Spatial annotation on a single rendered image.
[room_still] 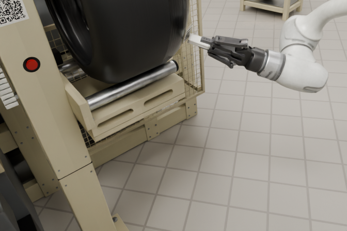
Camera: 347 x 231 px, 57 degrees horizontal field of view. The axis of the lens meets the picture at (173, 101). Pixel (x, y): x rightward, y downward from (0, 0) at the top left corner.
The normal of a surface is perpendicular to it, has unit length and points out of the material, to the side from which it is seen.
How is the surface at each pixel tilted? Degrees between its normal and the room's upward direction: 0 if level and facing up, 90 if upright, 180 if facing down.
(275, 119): 0
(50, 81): 90
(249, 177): 0
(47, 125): 90
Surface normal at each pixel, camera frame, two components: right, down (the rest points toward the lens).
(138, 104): 0.58, 0.44
